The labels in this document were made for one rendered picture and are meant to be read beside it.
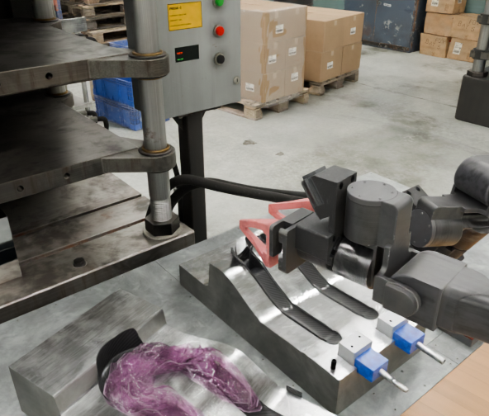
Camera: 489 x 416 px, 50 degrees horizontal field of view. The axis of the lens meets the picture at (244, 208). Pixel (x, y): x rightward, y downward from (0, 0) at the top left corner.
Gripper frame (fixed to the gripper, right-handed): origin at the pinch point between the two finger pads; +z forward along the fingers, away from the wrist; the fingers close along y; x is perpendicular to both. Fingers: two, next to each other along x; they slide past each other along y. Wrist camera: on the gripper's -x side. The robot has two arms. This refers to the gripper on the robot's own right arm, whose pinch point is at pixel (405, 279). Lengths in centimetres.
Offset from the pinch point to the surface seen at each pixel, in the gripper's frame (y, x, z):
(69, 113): 12, -105, 56
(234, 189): -10, -50, 39
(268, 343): 17.6, -6.0, 22.5
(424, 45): -588, -279, 261
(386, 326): 2.4, 4.3, 9.1
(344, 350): 13.1, 3.6, 9.7
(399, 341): 2.1, 7.7, 9.1
